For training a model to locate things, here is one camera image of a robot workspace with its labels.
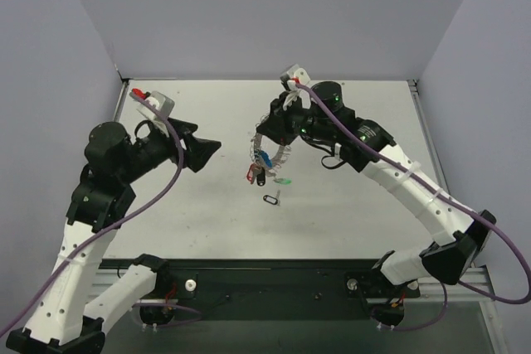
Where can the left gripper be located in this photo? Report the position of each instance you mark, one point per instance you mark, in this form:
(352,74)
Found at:
(185,143)

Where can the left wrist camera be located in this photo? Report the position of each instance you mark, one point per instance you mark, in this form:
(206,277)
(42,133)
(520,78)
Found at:
(163,104)

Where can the key with black tag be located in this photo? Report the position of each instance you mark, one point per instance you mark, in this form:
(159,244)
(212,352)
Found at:
(273,200)

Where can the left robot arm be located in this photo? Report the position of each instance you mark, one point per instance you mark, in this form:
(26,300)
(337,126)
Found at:
(65,320)

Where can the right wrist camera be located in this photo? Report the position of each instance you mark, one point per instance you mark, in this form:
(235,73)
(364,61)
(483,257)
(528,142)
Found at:
(291,80)

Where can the key with green tag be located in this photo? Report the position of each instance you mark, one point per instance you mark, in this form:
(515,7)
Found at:
(282,181)

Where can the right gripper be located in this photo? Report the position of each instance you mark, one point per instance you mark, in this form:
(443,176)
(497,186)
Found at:
(274,127)

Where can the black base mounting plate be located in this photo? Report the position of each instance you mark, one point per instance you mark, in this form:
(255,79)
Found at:
(272,290)

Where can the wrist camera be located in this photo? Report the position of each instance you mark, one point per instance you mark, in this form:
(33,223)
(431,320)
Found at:
(291,80)
(163,104)

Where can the metal keyring disc with rings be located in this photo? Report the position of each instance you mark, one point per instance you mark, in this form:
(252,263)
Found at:
(279,157)

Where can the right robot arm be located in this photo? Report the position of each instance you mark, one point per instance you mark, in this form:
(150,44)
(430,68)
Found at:
(319,117)

